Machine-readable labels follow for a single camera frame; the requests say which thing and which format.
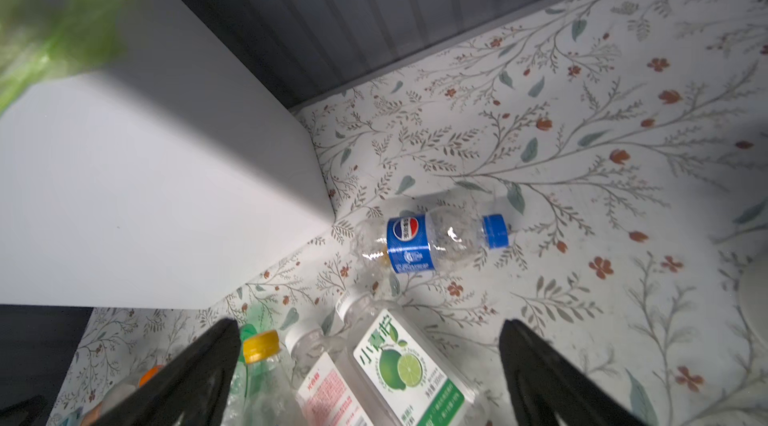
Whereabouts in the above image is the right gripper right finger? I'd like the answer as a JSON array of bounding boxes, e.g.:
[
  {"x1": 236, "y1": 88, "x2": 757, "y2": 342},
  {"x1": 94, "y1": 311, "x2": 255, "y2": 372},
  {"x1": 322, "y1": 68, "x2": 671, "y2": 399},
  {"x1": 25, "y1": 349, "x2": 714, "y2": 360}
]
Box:
[{"x1": 499, "y1": 319, "x2": 641, "y2": 426}]

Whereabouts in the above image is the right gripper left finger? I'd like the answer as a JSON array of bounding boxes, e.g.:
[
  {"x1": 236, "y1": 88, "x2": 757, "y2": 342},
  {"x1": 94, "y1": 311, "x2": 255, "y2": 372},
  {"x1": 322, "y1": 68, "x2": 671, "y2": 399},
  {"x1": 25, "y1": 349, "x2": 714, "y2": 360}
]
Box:
[{"x1": 96, "y1": 318, "x2": 241, "y2": 425}]

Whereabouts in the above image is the green Sprite bottle label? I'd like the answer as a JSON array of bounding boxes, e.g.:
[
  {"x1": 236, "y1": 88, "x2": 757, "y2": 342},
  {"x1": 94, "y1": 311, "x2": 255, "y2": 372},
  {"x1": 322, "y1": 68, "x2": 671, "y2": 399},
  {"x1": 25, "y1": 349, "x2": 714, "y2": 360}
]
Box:
[{"x1": 239, "y1": 306, "x2": 279, "y2": 425}]

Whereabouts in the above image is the Pepsi bottle near bin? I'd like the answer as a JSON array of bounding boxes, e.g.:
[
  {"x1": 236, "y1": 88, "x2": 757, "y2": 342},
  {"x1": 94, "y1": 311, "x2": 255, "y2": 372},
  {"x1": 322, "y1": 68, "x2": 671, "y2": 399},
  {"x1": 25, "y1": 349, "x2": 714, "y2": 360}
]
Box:
[{"x1": 352, "y1": 206, "x2": 510, "y2": 274}]

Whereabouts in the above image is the white waste bin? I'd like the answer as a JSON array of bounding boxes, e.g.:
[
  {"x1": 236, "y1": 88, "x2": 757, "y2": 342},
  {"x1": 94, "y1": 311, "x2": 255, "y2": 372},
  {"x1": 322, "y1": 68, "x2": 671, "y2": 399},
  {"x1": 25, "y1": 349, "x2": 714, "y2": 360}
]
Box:
[{"x1": 1, "y1": 0, "x2": 334, "y2": 309}]

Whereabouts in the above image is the green bin liner bag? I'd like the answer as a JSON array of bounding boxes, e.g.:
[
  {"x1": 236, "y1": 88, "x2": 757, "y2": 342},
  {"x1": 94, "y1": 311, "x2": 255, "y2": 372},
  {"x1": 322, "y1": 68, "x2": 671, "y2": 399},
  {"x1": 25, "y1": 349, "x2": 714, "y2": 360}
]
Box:
[{"x1": 1, "y1": 0, "x2": 130, "y2": 111}]

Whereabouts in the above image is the orange label Fanta bottle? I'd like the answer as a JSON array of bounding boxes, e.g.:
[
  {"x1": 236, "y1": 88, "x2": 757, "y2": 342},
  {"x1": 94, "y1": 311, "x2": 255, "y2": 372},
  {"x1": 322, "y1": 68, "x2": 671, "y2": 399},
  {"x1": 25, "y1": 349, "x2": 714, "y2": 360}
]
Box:
[{"x1": 242, "y1": 330, "x2": 307, "y2": 426}]

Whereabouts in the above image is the orange cap clear bottle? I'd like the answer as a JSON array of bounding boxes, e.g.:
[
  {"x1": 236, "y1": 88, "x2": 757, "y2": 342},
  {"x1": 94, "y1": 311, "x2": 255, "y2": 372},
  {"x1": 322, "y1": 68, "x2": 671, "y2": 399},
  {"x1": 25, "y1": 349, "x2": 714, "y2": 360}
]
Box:
[{"x1": 80, "y1": 364, "x2": 164, "y2": 426}]

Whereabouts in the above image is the pink label square bottle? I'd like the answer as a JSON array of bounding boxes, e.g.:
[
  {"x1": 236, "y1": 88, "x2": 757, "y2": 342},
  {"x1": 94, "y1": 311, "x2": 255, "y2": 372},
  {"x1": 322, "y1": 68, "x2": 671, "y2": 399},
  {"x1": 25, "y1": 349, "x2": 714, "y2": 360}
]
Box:
[{"x1": 285, "y1": 320, "x2": 373, "y2": 426}]

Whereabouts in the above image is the lime label square bottle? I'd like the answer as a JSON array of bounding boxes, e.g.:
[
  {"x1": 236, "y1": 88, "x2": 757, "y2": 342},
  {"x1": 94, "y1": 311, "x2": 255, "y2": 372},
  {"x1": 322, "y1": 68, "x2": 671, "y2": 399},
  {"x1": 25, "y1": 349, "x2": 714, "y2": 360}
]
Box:
[{"x1": 336, "y1": 285, "x2": 490, "y2": 426}]

